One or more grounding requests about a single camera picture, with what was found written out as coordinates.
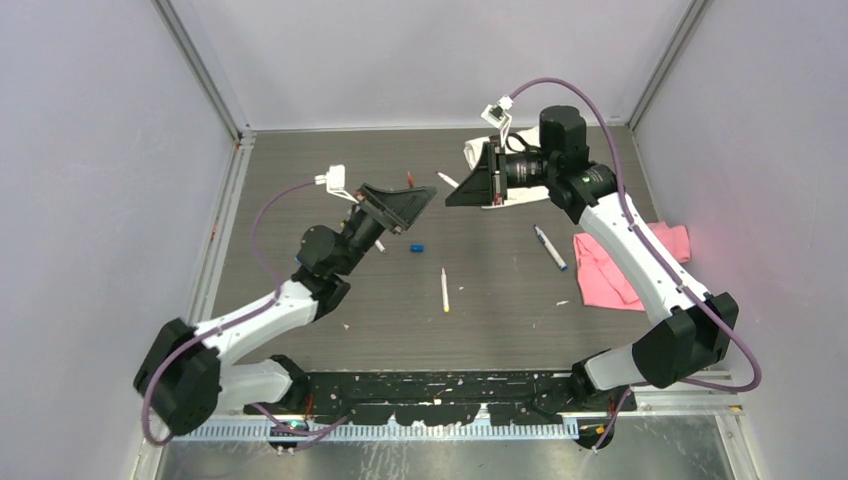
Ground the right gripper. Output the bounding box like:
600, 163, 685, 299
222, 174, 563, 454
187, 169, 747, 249
446, 140, 558, 206

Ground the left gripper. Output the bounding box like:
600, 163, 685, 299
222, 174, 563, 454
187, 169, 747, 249
335, 184, 435, 276

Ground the white red marker pen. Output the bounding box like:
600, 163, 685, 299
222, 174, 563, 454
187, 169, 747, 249
436, 171, 459, 189

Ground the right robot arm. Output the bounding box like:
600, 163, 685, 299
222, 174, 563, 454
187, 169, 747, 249
445, 106, 739, 409

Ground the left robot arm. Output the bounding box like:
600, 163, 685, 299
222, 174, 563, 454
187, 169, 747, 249
133, 183, 437, 446

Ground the white pen yellow end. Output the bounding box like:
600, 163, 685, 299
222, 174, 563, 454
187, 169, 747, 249
440, 267, 450, 313

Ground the white blue marker pen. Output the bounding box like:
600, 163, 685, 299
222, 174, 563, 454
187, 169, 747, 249
533, 225, 568, 271

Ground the white folded cloth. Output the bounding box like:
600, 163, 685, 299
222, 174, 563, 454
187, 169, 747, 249
463, 127, 548, 210

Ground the pink cloth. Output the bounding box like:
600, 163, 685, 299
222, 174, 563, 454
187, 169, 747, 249
573, 222, 691, 311

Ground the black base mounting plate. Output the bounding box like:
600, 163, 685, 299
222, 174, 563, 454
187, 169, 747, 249
265, 370, 636, 426

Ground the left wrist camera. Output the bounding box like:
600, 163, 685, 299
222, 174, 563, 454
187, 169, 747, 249
314, 164, 358, 204

